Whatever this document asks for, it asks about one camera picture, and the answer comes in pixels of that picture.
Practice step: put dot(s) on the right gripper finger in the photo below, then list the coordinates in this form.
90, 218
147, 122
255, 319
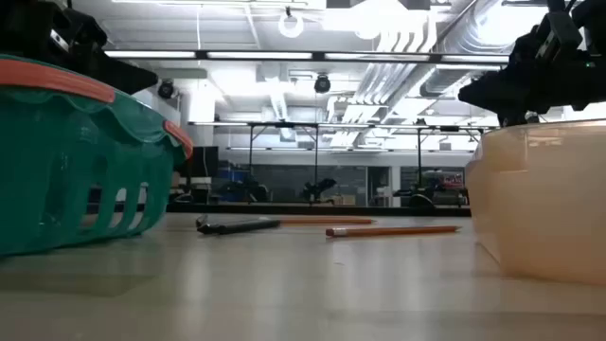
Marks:
502, 106
497, 83

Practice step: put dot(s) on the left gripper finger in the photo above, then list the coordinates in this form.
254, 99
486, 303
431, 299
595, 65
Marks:
123, 81
120, 65

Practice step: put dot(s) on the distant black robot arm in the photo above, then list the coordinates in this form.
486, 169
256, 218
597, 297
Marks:
253, 192
419, 200
319, 187

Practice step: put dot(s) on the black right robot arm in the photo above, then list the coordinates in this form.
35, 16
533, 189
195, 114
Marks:
594, 23

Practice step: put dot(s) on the green plastic basket orange rim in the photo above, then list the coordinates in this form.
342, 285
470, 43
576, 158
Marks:
71, 166

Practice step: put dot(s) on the translucent orange plastic tray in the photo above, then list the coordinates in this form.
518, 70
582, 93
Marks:
544, 203

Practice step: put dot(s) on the white ribbed ceiling ducts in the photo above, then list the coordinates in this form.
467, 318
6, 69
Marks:
393, 42

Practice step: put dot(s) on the black monitor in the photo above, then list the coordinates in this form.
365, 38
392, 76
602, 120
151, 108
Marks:
206, 163

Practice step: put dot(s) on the overhead light bar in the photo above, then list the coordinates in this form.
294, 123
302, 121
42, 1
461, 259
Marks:
322, 56

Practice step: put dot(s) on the cardboard box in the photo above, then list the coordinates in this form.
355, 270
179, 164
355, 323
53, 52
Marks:
344, 200

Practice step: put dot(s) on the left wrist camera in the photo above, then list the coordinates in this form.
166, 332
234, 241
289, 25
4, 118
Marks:
90, 33

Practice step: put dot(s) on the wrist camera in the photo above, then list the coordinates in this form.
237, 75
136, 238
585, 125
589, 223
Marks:
90, 33
558, 35

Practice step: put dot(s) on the black round ceiling camera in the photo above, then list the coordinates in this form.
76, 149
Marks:
165, 89
322, 84

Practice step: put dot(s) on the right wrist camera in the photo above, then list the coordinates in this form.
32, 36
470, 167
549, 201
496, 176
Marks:
558, 35

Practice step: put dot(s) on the silver ventilation duct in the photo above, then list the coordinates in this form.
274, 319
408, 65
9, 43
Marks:
473, 33

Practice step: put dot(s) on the distant black station frame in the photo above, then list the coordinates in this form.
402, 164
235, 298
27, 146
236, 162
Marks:
316, 156

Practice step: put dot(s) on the black aluminium table frame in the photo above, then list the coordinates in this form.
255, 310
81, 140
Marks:
308, 209

